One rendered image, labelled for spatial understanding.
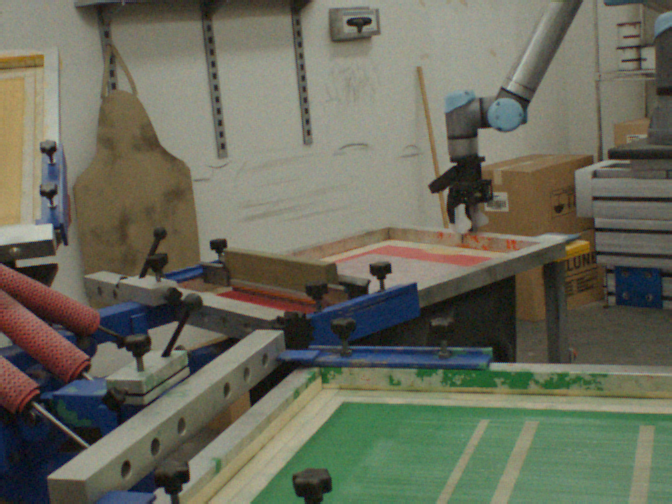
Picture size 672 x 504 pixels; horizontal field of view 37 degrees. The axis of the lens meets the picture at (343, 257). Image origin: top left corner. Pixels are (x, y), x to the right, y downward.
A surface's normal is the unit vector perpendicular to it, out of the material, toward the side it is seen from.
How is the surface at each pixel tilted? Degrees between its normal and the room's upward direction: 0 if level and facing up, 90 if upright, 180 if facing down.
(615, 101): 90
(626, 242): 90
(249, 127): 90
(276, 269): 91
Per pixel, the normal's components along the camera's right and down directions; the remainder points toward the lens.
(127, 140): 0.22, 0.18
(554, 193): 0.70, 0.07
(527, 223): -0.70, 0.21
